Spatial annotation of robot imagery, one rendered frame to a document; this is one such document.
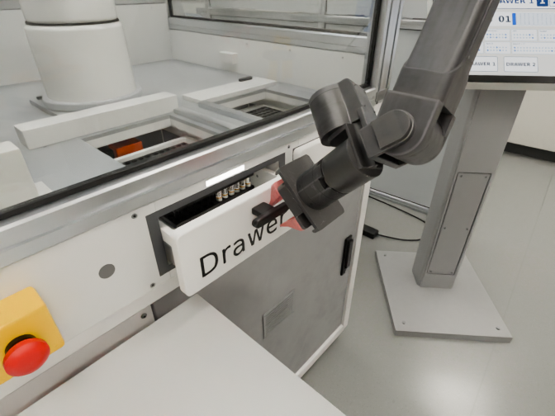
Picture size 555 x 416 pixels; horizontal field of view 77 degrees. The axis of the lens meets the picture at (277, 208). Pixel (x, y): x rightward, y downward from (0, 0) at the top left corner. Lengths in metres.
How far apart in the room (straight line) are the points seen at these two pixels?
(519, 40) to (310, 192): 0.97
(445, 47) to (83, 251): 0.47
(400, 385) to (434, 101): 1.20
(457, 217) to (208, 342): 1.20
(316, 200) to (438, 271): 1.29
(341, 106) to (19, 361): 0.44
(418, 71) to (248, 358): 0.42
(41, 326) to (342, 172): 0.37
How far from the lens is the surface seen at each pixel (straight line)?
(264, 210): 0.53
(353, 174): 0.42
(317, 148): 0.73
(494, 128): 1.41
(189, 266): 0.50
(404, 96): 0.40
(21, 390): 0.61
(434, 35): 0.43
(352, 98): 0.45
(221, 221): 0.50
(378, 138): 0.38
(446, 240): 1.61
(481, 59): 1.24
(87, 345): 0.61
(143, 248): 0.54
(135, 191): 0.49
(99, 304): 0.55
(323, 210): 0.49
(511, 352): 1.72
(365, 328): 1.57
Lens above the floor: 1.20
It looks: 33 degrees down
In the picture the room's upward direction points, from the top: straight up
